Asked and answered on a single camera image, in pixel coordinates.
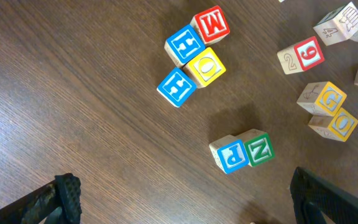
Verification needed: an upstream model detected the red M wooden block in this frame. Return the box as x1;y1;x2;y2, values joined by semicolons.
190;6;230;46

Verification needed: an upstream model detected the yellow O wooden block left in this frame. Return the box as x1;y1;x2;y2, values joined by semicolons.
183;47;226;88

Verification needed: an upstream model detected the blue P wooden block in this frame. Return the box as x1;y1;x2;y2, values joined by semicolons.
209;135;249;174

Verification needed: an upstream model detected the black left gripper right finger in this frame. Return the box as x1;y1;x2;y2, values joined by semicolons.
290;167;358;224

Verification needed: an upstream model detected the plain picture wooden block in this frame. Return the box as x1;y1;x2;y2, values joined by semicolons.
313;1;358;46

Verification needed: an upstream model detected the yellow wooden block X side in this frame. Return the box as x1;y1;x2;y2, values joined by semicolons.
296;82;347;116

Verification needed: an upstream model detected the blue H wooden block back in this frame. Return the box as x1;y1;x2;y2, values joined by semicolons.
164;24;206;68

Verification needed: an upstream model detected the green N wooden block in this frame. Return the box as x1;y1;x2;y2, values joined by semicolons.
237;129;275;167

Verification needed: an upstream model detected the yellow O block 2 side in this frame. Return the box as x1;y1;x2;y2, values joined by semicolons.
308;108;358;142

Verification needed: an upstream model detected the blue h wooden block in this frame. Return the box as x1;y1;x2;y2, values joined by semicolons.
164;24;206;68
157;68;197;108

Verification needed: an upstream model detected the red 6 wooden block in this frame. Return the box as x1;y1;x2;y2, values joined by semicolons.
277;36;325;75

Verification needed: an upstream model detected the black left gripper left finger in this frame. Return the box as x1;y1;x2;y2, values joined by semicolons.
0;173;82;224

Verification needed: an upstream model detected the blue H wooden block front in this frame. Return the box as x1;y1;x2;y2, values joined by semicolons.
157;68;197;108

